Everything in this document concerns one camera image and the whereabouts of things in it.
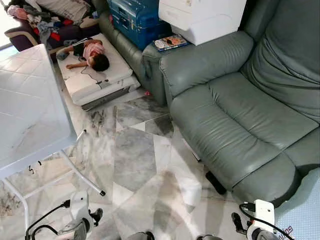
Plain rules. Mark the white folded mattress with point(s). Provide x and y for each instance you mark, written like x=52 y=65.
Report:
x=117 y=70

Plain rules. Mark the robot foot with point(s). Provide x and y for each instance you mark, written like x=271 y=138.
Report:
x=210 y=237
x=140 y=236

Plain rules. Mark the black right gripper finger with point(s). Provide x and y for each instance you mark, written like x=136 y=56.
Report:
x=238 y=222

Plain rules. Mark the pale blue folding table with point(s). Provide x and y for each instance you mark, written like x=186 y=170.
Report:
x=30 y=110

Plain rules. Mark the sleeping child in pink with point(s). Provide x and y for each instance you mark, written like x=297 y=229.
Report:
x=92 y=50

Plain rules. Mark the pile of clothes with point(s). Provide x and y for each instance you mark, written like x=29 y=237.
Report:
x=60 y=7

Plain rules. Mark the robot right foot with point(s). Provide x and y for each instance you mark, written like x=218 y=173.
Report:
x=210 y=237

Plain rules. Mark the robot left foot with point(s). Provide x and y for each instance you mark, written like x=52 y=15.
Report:
x=140 y=236

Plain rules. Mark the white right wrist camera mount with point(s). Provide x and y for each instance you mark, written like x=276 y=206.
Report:
x=264 y=212

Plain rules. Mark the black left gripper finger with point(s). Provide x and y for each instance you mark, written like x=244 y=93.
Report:
x=98 y=215

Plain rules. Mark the grey green leather sofa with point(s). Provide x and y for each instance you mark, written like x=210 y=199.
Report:
x=235 y=115

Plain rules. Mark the large white box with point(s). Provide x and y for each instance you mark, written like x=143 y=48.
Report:
x=200 y=17

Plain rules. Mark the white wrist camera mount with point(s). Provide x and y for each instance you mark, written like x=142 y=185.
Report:
x=264 y=212
x=79 y=205

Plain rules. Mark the light blue textured cushion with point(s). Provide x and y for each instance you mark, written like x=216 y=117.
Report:
x=302 y=210

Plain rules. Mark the dark purple armchair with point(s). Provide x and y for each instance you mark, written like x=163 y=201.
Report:
x=22 y=42

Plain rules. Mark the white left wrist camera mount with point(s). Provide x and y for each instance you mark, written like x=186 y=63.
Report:
x=79 y=205

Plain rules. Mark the colourful magazine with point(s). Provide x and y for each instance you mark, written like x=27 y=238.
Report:
x=171 y=42

